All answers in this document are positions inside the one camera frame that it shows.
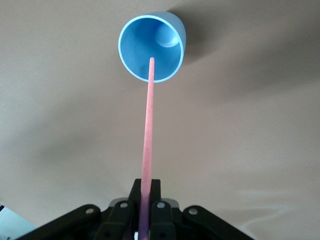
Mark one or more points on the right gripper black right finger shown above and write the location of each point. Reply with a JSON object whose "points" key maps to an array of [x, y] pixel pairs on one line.
{"points": [[162, 220]]}

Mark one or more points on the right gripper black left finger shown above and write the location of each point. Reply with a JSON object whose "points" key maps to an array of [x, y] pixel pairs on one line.
{"points": [[120, 220]]}

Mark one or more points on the pink chopstick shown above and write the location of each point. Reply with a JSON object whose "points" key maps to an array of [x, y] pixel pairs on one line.
{"points": [[147, 137]]}

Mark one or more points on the blue plastic cup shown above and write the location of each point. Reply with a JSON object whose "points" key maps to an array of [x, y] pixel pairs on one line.
{"points": [[140, 50]]}

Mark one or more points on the brown table cover mat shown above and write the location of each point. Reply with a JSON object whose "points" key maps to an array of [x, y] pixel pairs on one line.
{"points": [[50, 100]]}

